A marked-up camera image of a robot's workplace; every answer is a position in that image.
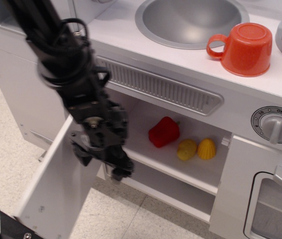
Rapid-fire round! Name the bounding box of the yellow toy shell fruit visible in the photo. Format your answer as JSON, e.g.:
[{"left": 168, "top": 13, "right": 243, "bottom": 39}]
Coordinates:
[{"left": 197, "top": 138, "right": 216, "bottom": 160}]

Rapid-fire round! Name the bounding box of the red toy bell pepper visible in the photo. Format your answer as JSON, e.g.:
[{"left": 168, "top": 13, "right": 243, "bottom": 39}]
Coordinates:
[{"left": 148, "top": 117, "right": 180, "bottom": 148}]

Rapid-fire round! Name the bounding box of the yellow toy lemon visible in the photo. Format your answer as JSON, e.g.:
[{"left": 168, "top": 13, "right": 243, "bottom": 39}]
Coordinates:
[{"left": 177, "top": 139, "right": 197, "bottom": 161}]

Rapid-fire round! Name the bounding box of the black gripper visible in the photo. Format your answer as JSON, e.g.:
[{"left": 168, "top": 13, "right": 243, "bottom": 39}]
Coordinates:
[{"left": 70, "top": 130, "right": 134, "bottom": 181}]

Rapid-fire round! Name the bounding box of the white toy oven door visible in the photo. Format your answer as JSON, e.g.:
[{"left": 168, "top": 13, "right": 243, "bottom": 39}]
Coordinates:
[{"left": 209, "top": 135, "right": 282, "bottom": 239}]

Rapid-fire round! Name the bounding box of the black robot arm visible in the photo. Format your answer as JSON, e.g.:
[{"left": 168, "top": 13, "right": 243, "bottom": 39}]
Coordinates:
[{"left": 4, "top": 0, "right": 134, "bottom": 181}]

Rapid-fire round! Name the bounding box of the silver toy sink bowl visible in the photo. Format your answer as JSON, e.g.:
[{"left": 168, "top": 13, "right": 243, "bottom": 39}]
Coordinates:
[{"left": 135, "top": 0, "right": 250, "bottom": 50}]

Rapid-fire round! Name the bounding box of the silver fridge nameplate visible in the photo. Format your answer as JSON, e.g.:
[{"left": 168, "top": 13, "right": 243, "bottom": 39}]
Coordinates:
[{"left": 30, "top": 130, "right": 53, "bottom": 145}]

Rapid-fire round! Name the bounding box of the grey timer knob dial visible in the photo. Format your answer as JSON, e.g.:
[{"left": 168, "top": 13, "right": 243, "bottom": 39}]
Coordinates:
[{"left": 251, "top": 106, "right": 282, "bottom": 144}]

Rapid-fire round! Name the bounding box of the aluminium extrusion rail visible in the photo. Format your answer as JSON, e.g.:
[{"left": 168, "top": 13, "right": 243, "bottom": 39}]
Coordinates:
[{"left": 38, "top": 151, "right": 47, "bottom": 163}]

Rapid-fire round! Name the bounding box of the silver vent grille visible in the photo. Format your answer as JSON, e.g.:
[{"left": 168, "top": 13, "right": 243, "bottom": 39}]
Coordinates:
[{"left": 96, "top": 56, "right": 224, "bottom": 116}]

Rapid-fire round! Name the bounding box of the white cabinet door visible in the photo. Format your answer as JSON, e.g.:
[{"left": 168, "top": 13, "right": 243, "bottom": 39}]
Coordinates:
[{"left": 14, "top": 116, "right": 101, "bottom": 239}]

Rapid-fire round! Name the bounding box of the white toy fridge door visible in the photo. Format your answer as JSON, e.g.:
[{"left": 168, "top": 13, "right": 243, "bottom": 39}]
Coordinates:
[{"left": 0, "top": 50, "right": 68, "bottom": 149}]

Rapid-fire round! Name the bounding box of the orange plastic cup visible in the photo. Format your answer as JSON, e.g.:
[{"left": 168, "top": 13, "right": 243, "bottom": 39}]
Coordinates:
[{"left": 206, "top": 22, "right": 273, "bottom": 77}]

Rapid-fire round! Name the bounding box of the white toy kitchen body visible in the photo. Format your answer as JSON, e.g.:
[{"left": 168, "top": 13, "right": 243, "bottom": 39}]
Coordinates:
[{"left": 0, "top": 0, "right": 282, "bottom": 226}]

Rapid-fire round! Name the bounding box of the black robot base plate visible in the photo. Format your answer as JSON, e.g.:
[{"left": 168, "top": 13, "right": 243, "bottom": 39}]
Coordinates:
[{"left": 0, "top": 211, "right": 42, "bottom": 239}]

